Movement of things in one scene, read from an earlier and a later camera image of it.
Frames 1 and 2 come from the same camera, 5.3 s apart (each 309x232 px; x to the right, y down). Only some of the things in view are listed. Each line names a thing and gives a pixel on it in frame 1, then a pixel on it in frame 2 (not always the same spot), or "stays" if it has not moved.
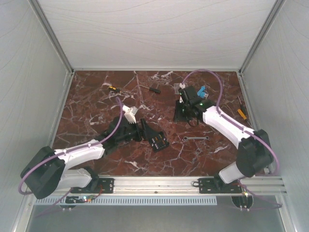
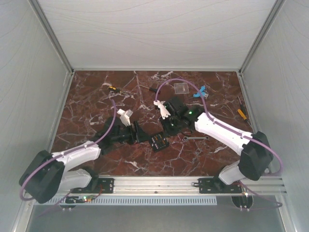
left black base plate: (97, 185) stays
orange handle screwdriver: (243, 115) stays
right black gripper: (177, 117) to (174, 132)
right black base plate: (216, 185) stays
